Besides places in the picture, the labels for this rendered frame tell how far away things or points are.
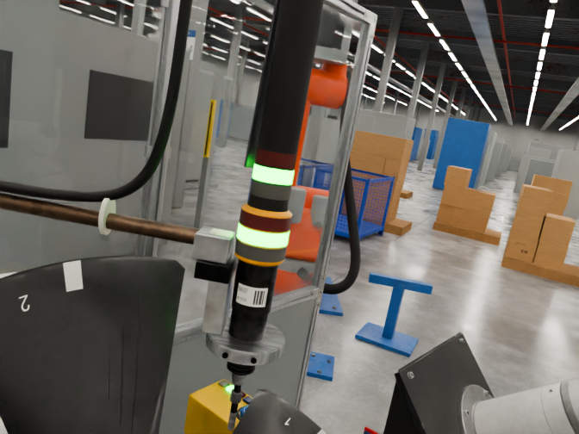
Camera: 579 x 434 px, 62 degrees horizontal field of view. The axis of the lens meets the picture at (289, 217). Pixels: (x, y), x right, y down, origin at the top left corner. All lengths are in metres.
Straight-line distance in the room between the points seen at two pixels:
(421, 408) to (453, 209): 8.80
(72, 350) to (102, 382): 0.05
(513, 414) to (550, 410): 0.07
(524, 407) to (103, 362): 0.77
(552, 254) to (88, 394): 7.67
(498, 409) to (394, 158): 7.44
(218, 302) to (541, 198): 7.55
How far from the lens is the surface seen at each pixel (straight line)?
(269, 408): 0.75
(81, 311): 0.55
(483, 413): 1.08
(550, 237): 7.94
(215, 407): 1.02
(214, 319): 0.42
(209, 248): 0.40
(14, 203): 0.47
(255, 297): 0.41
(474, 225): 9.65
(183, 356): 1.51
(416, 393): 0.96
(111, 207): 0.44
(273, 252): 0.39
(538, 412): 1.03
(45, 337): 0.55
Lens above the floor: 1.65
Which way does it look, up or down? 12 degrees down
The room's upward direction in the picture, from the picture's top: 10 degrees clockwise
